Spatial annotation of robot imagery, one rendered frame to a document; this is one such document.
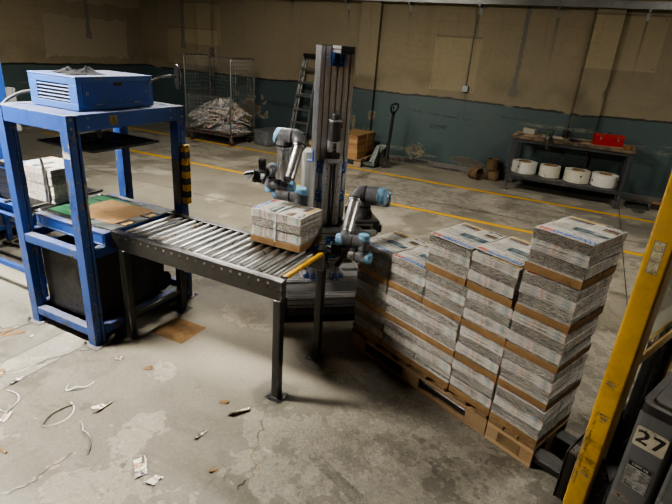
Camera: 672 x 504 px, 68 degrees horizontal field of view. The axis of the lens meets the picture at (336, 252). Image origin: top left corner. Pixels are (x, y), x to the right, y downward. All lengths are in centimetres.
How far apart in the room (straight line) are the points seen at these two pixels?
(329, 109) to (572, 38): 628
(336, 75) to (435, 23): 624
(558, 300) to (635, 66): 716
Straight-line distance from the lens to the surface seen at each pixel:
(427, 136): 993
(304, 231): 310
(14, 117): 371
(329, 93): 376
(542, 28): 951
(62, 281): 401
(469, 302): 287
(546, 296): 261
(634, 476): 261
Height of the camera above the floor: 201
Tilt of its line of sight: 22 degrees down
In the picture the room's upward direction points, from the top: 4 degrees clockwise
